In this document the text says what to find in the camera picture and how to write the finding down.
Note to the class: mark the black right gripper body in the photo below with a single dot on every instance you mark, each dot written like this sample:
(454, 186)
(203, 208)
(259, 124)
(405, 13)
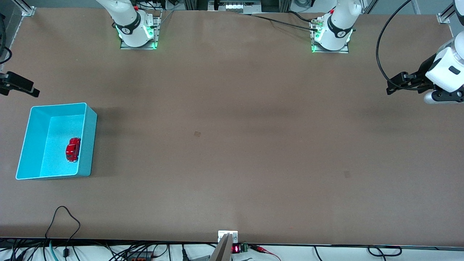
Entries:
(4, 84)

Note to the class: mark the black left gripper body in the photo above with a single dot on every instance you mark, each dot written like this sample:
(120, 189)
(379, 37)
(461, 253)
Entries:
(422, 74)

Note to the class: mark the red beetle toy car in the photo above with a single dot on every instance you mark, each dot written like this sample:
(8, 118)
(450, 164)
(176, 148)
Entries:
(73, 149)

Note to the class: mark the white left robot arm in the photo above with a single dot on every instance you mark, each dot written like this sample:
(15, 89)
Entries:
(447, 69)

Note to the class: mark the blue plastic box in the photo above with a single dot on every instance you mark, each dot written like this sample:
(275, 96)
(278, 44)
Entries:
(54, 127)

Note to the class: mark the white lit device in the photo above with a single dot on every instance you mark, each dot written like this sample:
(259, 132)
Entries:
(235, 5)

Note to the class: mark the orange power strip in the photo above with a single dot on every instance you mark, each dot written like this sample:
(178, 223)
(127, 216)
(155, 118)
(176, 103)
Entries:
(139, 256)

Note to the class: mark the red LED display module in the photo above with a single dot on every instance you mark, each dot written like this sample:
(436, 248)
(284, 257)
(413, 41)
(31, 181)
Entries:
(236, 249)

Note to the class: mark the aluminium corner bracket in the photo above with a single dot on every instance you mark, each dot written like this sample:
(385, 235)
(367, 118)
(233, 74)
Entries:
(440, 18)
(27, 11)

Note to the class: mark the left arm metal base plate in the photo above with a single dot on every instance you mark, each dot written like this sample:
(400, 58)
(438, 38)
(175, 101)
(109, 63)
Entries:
(342, 51)

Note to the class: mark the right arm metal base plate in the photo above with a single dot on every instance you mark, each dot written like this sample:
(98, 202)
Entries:
(157, 36)

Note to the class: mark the white table edge bracket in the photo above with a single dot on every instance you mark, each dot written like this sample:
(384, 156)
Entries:
(222, 235)

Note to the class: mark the grey metal mount bar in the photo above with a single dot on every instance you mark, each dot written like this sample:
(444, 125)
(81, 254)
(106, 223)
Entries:
(223, 252)

